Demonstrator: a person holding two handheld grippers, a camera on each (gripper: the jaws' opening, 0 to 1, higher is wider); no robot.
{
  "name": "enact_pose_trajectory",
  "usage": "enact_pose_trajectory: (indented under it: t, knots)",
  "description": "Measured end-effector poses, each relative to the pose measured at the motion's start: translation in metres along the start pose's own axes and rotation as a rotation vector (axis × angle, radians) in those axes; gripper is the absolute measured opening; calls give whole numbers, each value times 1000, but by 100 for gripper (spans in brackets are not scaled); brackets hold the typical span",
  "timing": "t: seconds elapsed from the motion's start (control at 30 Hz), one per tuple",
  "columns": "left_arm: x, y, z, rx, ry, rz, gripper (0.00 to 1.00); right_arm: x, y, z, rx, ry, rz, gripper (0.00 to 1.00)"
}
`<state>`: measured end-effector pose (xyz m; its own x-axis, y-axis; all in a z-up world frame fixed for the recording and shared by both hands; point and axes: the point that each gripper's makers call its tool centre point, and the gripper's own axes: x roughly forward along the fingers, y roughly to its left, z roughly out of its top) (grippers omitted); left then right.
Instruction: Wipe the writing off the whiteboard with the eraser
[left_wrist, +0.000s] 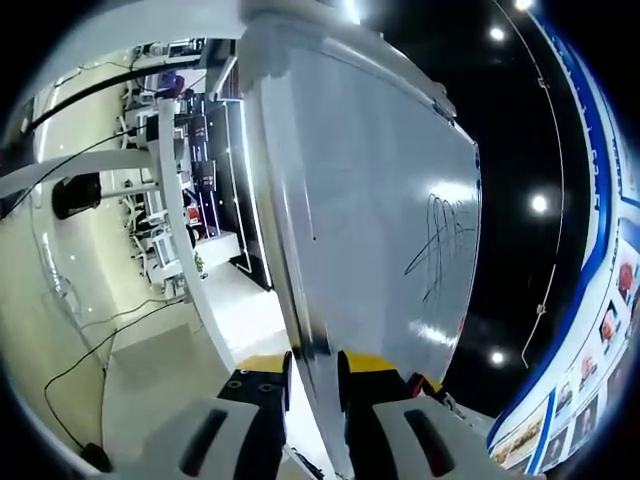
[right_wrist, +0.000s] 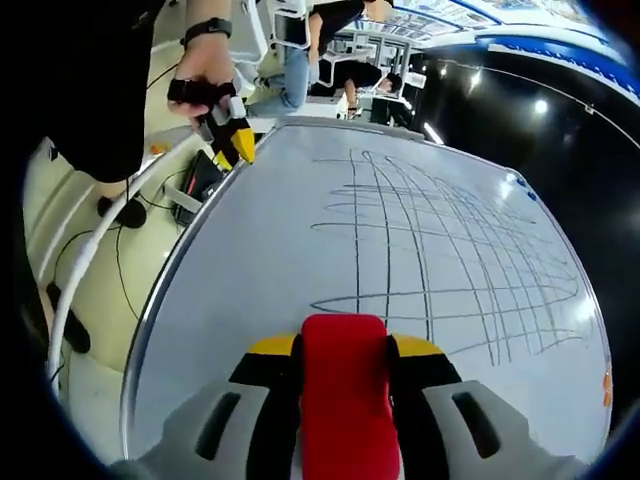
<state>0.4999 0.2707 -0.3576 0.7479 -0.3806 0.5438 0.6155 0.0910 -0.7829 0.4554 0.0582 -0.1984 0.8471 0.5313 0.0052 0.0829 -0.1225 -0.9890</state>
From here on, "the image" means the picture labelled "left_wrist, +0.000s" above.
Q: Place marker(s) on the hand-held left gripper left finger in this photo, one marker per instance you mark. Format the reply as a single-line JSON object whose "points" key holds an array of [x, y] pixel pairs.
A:
{"points": [[255, 390]]}

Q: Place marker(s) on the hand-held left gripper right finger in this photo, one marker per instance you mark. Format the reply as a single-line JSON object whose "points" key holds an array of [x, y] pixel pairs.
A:
{"points": [[375, 390]]}

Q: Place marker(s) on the white whiteboard with grey frame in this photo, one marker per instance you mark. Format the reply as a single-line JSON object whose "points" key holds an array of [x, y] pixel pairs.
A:
{"points": [[360, 200]]}

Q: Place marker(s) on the round ceiling light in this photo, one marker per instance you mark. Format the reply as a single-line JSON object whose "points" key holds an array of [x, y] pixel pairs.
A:
{"points": [[496, 357], [496, 33], [539, 202], [522, 4]]}

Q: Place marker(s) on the green potted plant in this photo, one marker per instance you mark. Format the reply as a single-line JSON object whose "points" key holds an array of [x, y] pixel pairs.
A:
{"points": [[200, 265]]}

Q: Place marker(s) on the white long beam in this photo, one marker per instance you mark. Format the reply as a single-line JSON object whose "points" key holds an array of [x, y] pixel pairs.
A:
{"points": [[175, 225]]}

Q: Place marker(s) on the white ceiling conduit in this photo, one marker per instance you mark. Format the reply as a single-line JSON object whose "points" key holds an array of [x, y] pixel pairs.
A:
{"points": [[562, 165]]}

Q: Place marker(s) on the black waste bin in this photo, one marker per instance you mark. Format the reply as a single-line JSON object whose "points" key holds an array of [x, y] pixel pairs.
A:
{"points": [[76, 196]]}

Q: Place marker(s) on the grey long beam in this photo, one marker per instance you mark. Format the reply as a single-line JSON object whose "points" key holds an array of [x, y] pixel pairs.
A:
{"points": [[75, 162]]}

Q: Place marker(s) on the blue white wall display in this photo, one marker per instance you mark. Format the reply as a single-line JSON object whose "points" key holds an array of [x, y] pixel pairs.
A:
{"points": [[575, 400]]}

